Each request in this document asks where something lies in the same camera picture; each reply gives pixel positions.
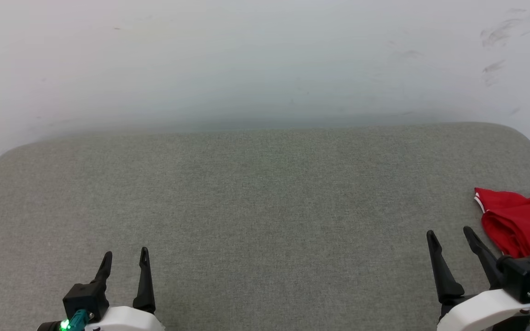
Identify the grey fabric sofa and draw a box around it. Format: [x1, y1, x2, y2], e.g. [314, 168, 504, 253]
[0, 121, 530, 331]

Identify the teal left camera plug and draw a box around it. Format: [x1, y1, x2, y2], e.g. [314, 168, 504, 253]
[69, 308, 91, 331]

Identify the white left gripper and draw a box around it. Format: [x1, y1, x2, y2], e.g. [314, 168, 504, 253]
[85, 246, 165, 331]

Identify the red white basketball jersey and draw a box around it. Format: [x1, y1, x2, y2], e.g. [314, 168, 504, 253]
[473, 187, 530, 289]

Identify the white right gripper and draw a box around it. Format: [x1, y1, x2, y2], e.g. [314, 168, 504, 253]
[426, 226, 530, 331]

